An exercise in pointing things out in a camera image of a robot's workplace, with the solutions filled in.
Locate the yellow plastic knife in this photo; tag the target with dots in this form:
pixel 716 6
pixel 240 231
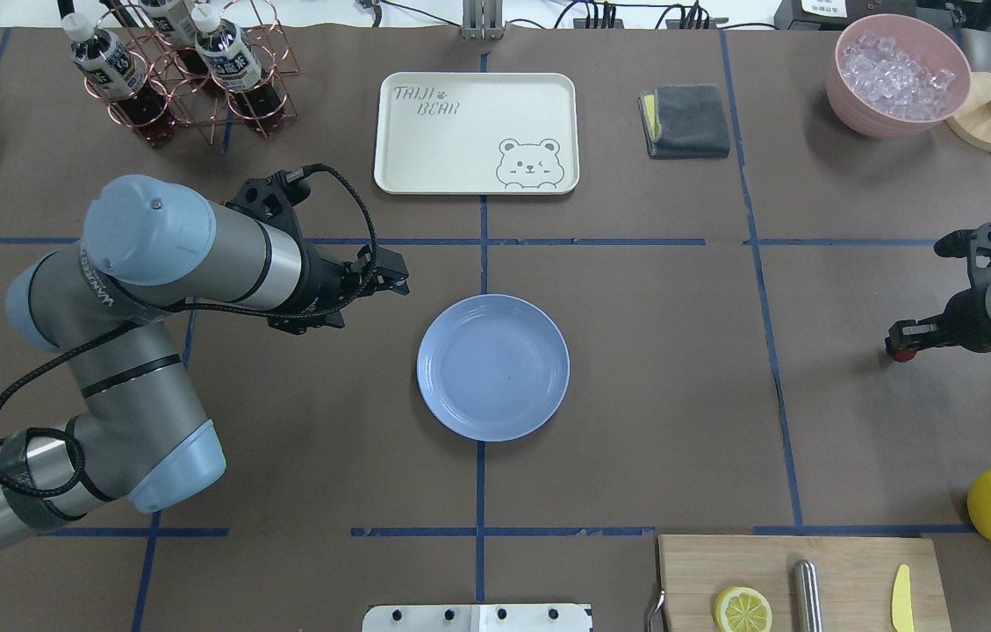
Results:
pixel 902 615

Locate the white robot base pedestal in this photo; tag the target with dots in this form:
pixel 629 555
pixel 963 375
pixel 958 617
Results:
pixel 480 617

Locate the steel knife sharpener rod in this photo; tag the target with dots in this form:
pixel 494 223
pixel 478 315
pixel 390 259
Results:
pixel 807 595

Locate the grey folded cloth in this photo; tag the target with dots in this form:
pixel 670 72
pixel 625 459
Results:
pixel 685 122

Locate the tea bottle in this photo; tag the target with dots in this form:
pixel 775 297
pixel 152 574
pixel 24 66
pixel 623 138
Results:
pixel 173 21
pixel 117 78
pixel 226 50

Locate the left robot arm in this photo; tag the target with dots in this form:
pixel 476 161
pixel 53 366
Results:
pixel 114 414

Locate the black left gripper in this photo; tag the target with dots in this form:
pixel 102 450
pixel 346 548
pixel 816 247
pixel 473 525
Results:
pixel 320 283

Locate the copper wire bottle rack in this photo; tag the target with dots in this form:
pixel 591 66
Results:
pixel 176 90

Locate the blue plate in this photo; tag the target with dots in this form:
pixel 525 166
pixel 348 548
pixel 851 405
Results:
pixel 493 368

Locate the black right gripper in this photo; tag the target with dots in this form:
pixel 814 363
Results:
pixel 962 316

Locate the cream bear tray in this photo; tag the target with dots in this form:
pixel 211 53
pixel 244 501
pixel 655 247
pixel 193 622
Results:
pixel 471 133

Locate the red strawberry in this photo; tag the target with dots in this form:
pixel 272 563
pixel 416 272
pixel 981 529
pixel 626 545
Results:
pixel 903 355

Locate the lemon half slice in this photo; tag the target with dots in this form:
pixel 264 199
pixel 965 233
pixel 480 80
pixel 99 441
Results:
pixel 742 608

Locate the pink bowl of ice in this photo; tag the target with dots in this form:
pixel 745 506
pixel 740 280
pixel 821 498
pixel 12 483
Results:
pixel 893 75

